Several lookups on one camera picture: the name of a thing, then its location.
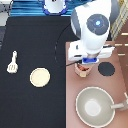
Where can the pink toy stove top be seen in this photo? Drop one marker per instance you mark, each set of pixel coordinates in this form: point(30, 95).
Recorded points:
point(114, 85)

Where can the cream slotted spatula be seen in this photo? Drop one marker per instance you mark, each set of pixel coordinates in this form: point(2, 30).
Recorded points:
point(13, 66)

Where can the cream round plate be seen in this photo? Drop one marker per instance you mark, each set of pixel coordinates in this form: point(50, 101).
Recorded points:
point(40, 77)

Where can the grey frying pan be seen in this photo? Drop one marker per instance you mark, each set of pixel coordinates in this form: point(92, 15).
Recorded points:
point(96, 108)

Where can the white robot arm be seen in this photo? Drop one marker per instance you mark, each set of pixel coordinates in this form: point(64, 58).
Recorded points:
point(91, 23)

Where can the pink pot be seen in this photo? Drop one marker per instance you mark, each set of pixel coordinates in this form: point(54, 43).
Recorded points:
point(82, 70)

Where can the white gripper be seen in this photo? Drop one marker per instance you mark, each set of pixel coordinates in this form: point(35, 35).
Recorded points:
point(77, 53)

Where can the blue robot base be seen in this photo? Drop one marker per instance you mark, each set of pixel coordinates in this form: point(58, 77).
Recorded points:
point(54, 7)

